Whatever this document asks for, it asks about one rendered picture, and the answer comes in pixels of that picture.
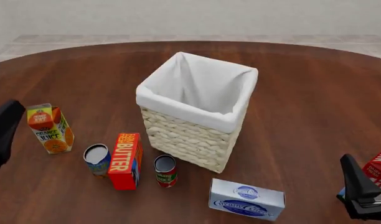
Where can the blue-white cream cheese box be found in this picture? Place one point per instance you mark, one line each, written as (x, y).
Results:
(245, 203)

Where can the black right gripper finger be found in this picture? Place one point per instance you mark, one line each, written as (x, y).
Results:
(358, 182)

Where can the orange juice carton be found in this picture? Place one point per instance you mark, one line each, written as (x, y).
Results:
(50, 133)

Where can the alphabet soup can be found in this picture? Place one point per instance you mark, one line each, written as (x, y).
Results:
(98, 164)

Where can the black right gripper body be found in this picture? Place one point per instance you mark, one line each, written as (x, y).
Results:
(369, 208)

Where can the tomato sauce can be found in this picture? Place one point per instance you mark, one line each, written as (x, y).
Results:
(166, 177)

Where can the red butter box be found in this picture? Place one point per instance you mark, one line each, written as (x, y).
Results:
(123, 163)

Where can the wicker basket with white liner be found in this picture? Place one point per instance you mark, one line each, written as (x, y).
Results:
(190, 137)

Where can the red milk carton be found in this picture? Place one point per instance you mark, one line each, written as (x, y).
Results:
(378, 171)

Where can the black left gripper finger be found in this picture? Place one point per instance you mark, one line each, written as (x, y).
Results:
(3, 135)

